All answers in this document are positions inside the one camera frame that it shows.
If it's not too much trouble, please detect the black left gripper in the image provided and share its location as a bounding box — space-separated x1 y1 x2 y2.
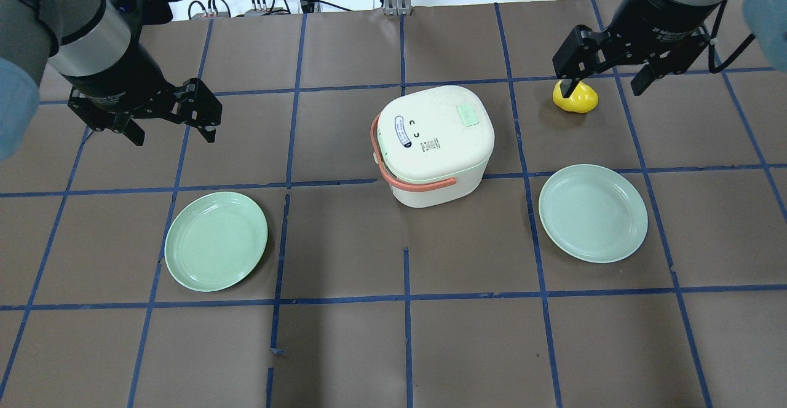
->
67 78 223 147

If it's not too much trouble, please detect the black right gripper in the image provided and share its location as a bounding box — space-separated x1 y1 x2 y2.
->
552 25 711 98

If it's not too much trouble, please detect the white rice cooker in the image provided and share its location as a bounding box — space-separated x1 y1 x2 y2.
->
370 85 495 208

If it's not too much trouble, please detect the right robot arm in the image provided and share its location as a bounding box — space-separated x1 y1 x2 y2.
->
553 0 786 99

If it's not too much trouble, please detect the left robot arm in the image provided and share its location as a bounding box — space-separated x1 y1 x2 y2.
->
1 0 223 160

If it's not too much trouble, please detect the yellow toy pepper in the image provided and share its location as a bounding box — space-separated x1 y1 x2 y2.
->
553 80 599 114

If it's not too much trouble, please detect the left green plate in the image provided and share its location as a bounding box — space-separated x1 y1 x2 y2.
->
164 192 268 292

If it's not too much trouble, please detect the green plate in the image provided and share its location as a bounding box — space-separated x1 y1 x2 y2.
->
539 164 649 264
164 192 268 292

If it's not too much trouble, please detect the right green plate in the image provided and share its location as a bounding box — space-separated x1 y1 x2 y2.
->
539 164 649 264

